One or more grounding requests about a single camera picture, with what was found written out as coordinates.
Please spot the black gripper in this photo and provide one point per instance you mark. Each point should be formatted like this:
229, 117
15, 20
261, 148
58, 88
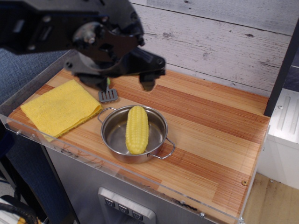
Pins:
102, 52

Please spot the yellow plastic corn cob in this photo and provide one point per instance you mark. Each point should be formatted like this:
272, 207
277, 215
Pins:
137, 130

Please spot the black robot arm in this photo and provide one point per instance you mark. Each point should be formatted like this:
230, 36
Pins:
35, 26

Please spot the small stainless steel pot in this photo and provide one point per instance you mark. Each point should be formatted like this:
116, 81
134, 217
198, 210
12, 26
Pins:
113, 128

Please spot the yellow folded cloth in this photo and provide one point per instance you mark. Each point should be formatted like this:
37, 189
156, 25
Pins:
61, 109

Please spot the silver button control panel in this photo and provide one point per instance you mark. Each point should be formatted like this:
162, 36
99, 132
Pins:
111, 200

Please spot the clear acrylic table guard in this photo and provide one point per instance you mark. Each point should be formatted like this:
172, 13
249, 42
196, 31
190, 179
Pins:
209, 161

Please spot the white cabinet on right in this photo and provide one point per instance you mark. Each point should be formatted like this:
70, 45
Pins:
279, 159

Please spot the green handled grey toy spatula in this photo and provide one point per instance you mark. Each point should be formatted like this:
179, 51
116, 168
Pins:
109, 95

